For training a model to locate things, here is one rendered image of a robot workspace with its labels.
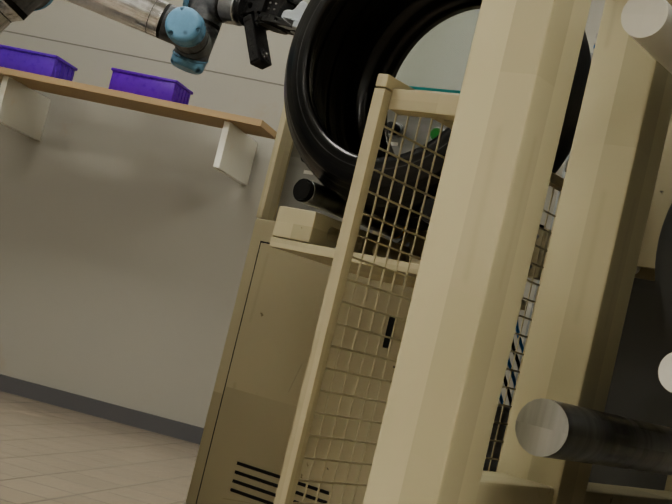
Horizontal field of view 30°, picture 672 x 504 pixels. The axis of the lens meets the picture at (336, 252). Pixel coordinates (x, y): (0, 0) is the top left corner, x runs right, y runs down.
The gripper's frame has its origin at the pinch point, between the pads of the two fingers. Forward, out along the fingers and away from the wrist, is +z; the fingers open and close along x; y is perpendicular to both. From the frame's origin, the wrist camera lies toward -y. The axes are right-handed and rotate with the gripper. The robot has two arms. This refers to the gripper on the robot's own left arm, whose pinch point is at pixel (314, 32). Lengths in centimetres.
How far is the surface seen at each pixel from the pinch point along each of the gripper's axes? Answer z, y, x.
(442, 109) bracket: 73, -19, -59
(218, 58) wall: -280, 35, 273
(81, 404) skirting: -283, -152, 260
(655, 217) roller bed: 72, -17, 19
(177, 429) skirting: -235, -147, 280
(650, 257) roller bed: 74, -24, 19
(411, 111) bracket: 68, -20, -59
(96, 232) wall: -307, -69, 257
